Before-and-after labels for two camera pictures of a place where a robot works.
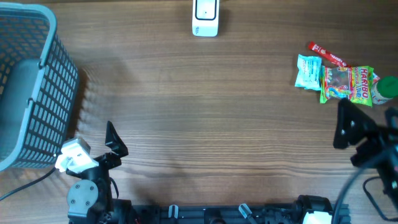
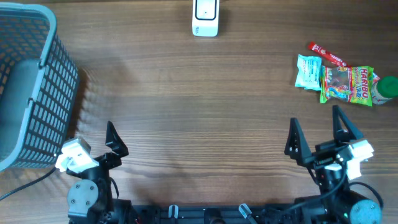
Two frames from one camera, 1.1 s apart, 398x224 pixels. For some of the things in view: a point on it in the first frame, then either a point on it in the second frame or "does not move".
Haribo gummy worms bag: x=353 y=83 does not move
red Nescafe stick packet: x=329 y=55 does not move
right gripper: x=379 y=140 to x=324 y=154
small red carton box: x=375 y=78 does not move
